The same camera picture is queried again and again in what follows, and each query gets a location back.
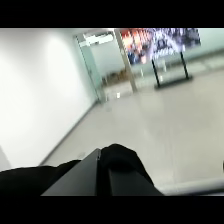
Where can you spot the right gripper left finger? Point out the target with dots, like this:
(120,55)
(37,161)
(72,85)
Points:
(83,180)

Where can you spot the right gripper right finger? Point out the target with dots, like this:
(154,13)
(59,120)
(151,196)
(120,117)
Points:
(128,185)

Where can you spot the black T-shirt with white print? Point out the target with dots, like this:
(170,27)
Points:
(120,156)

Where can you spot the display screen on stand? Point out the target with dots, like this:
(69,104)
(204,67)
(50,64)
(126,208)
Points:
(156,43)

